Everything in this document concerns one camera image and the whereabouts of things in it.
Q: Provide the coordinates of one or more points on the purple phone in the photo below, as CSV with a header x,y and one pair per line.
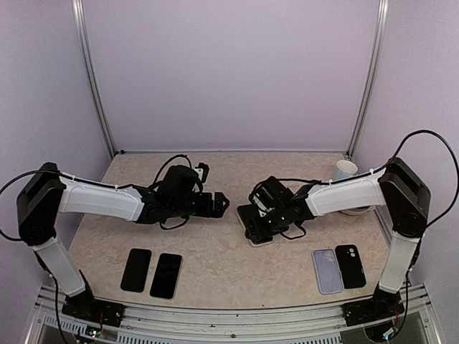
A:
x,y
249,217

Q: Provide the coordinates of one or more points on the lilac silicone phone case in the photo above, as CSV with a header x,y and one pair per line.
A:
x,y
327,271

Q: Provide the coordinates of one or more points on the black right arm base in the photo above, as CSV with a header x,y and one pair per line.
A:
x,y
380,306

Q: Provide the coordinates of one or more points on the white saucer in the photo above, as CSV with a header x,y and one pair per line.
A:
x,y
357,211

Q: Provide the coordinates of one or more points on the aluminium corner post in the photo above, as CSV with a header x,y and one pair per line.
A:
x,y
79,16
371,75

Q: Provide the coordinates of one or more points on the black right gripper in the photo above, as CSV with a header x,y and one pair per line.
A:
x,y
282,228

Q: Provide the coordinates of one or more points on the aluminium left corner post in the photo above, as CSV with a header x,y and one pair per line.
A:
x,y
79,16

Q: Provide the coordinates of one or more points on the black phone case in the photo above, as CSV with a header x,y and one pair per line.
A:
x,y
352,271

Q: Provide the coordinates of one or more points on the black phone silver frame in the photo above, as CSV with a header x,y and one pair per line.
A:
x,y
166,276

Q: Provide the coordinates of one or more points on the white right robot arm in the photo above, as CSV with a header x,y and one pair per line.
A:
x,y
395,186

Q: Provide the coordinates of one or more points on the black phone dark frame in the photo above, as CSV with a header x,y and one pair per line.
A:
x,y
136,270

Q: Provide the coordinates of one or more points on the aluminium front rail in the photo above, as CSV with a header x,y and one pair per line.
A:
x,y
321,323

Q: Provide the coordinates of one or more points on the aluminium right corner post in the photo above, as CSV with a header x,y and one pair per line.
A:
x,y
371,75

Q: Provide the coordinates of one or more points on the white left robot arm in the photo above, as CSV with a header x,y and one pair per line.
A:
x,y
51,192

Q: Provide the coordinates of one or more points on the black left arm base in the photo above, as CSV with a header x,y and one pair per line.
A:
x,y
85,306

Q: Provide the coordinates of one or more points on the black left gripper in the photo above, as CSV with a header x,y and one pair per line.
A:
x,y
219,210

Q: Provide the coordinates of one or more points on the light blue ceramic mug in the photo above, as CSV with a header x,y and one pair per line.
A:
x,y
344,169

